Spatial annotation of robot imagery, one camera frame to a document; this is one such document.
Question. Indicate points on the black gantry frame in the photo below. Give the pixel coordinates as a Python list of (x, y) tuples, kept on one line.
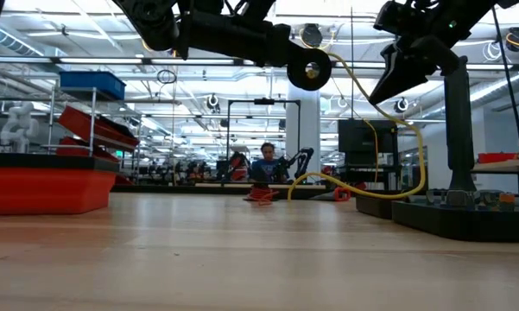
[(263, 101)]

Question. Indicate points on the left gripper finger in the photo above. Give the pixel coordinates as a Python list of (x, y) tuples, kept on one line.
[(297, 48)]

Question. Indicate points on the white round column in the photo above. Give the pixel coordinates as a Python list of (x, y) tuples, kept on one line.
[(303, 125)]

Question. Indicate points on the blue plastic bin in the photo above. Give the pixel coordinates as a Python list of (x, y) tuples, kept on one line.
[(93, 84)]

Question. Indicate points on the black background robot arm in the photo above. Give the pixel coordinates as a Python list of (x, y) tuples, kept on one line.
[(303, 160)]

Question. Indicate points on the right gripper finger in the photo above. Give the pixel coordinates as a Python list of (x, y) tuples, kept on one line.
[(399, 73)]

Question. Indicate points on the black screwdriver bit case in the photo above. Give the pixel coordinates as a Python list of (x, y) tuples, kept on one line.
[(457, 224)]

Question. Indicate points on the metal shelf rack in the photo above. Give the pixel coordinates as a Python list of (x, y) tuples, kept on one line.
[(93, 121)]

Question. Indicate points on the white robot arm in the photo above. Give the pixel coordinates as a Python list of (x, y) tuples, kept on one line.
[(19, 127)]

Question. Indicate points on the black monitor box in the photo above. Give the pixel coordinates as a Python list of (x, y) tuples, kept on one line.
[(358, 140)]

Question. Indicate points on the red collapsible container black rim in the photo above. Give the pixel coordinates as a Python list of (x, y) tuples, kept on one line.
[(47, 190)]

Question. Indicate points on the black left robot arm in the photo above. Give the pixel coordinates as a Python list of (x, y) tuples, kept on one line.
[(151, 21)]

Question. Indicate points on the black aluminium table frame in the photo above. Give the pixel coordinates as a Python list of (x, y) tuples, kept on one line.
[(177, 188)]

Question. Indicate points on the red low tray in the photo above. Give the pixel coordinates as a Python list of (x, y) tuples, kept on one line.
[(496, 157)]

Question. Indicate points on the black work glove red cuff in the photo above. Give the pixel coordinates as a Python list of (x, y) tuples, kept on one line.
[(341, 194)]

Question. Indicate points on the wooden side table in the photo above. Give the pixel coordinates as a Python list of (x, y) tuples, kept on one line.
[(507, 166)]

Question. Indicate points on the person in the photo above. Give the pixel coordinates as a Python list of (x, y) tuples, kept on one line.
[(264, 168)]

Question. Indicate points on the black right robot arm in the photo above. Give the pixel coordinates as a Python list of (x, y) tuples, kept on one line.
[(507, 2)]

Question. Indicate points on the red tilted shelf bin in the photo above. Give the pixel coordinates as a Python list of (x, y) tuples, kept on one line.
[(95, 127), (75, 149)]

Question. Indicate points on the black rounded upright post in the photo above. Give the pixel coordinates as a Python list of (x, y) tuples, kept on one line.
[(459, 129)]

